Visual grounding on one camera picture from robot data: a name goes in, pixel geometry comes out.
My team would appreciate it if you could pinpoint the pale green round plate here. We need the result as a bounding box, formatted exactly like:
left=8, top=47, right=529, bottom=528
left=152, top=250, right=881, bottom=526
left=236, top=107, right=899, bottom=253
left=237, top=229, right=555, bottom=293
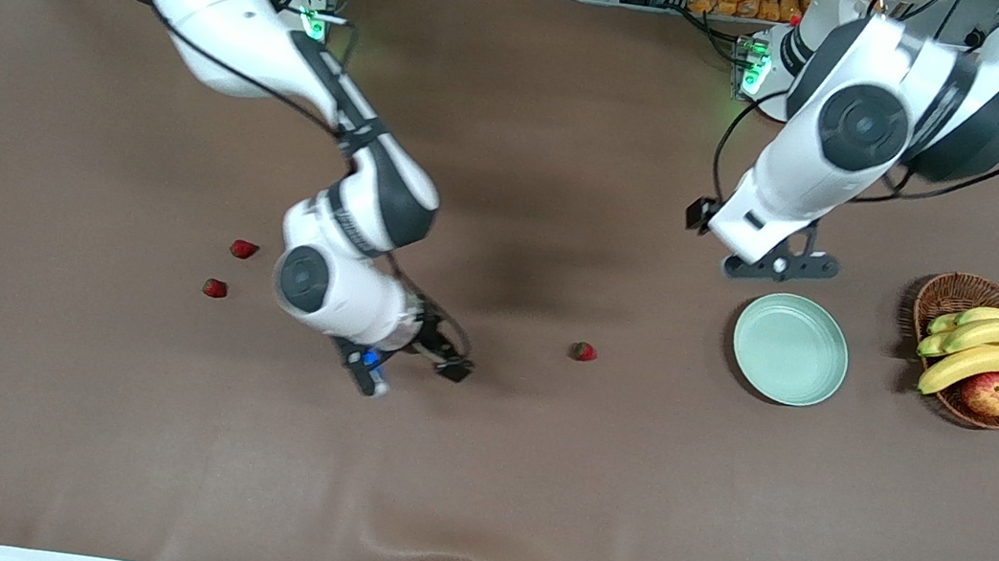
left=724, top=286, right=856, bottom=414

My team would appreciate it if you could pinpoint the brown table cover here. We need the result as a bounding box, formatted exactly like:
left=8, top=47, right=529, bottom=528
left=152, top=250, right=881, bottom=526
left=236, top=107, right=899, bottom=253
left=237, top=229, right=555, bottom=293
left=0, top=0, right=999, bottom=561

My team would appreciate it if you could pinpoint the brown wicker basket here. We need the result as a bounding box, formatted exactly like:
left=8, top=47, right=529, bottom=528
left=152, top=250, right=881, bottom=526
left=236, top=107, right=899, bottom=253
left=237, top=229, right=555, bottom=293
left=899, top=267, right=999, bottom=431

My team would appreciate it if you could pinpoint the red apple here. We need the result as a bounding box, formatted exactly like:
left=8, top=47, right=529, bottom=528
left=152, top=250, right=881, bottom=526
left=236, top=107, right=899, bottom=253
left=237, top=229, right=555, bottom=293
left=957, top=368, right=999, bottom=418

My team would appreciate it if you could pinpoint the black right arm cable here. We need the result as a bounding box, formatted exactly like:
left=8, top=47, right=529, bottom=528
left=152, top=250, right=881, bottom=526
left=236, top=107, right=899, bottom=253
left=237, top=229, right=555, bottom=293
left=123, top=0, right=516, bottom=365

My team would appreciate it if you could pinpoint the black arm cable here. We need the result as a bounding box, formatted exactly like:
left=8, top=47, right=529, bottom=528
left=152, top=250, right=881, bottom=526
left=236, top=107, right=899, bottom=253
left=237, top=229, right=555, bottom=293
left=707, top=3, right=999, bottom=246
left=123, top=0, right=516, bottom=365

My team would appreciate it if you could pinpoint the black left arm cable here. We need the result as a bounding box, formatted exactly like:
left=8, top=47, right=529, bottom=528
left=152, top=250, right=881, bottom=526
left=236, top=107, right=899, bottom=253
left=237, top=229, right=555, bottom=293
left=707, top=3, right=999, bottom=246

